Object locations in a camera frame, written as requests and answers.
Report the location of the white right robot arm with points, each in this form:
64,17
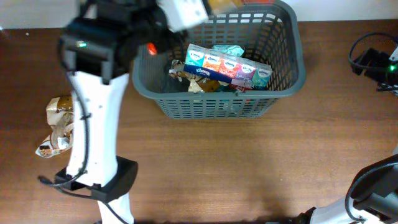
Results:
372,195

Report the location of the beige brown snack bag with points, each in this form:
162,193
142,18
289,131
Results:
196,83

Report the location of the brown white snack bag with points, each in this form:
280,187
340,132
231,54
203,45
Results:
59,113

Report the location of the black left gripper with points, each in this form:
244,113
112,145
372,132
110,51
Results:
167,40

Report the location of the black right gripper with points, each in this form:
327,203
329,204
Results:
379,58

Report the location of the white tissue multipack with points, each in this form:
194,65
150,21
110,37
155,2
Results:
238,71

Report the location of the light teal wipes packet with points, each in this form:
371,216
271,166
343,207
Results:
234,50

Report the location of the green Nescafe coffee bag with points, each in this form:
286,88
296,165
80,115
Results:
232,88

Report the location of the grey plastic shopping basket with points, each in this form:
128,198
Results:
267,31

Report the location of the orange spaghetti packet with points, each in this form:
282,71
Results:
215,7

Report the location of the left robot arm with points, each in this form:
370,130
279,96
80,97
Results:
94,164

